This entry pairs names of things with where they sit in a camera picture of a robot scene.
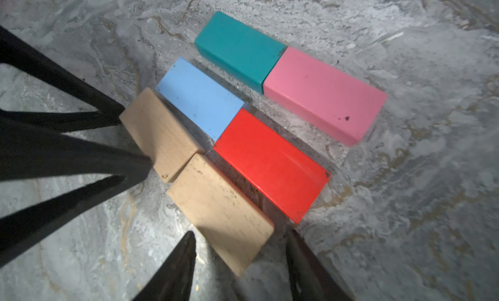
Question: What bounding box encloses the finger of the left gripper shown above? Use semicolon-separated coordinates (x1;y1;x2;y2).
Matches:
1;119;152;266
1;27;125;133

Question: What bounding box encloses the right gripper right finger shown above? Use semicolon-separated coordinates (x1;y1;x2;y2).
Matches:
285;226;352;300

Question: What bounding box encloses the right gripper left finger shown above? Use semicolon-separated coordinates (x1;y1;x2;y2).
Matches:
133;231;196;300

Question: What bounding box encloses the natural wood block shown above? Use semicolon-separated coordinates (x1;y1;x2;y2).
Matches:
168;154;274;277
119;88;205;183

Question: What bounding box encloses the red block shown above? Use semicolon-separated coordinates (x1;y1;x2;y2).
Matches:
214;108;331;224

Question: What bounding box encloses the light blue block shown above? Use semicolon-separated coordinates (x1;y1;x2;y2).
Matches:
157;57;245;141

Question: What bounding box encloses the pink block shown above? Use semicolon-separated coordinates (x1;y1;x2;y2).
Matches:
263;47;388;146

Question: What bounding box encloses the teal block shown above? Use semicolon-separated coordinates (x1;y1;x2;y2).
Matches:
194;12;287;94

